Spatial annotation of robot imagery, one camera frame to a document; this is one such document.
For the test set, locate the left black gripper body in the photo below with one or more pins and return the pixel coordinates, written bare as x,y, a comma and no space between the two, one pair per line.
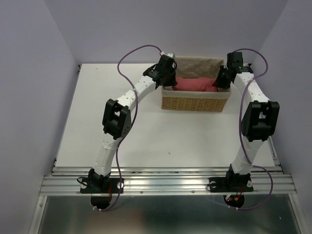
169,80

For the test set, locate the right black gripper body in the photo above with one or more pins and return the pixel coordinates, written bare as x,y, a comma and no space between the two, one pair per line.
229,68

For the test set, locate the red t shirt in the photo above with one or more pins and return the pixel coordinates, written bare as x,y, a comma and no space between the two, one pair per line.
201,84

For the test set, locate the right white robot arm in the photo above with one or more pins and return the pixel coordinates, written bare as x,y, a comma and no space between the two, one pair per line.
257,122

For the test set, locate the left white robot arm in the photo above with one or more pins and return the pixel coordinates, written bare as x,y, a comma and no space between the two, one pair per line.
118,120

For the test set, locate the wicker basket with liner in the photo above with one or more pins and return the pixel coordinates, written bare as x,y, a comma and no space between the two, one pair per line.
195,67

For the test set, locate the aluminium mounting rail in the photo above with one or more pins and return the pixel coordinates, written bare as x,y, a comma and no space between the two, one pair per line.
165,181

